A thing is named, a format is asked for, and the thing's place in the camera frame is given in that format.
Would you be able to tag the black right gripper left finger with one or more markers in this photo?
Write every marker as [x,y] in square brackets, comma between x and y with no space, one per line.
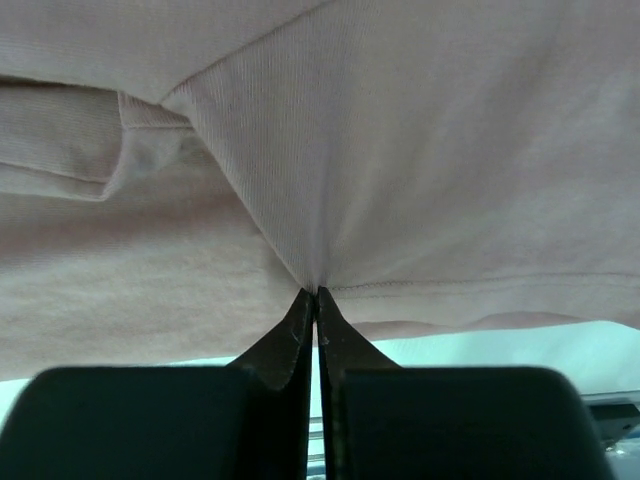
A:
[248,419]

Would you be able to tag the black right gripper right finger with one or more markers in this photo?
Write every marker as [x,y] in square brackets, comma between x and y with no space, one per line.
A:
[385,421]

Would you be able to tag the dusty pink t-shirt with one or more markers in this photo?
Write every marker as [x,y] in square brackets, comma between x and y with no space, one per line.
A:
[173,172]

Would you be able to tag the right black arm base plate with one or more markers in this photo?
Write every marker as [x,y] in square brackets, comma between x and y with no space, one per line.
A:
[616,416]

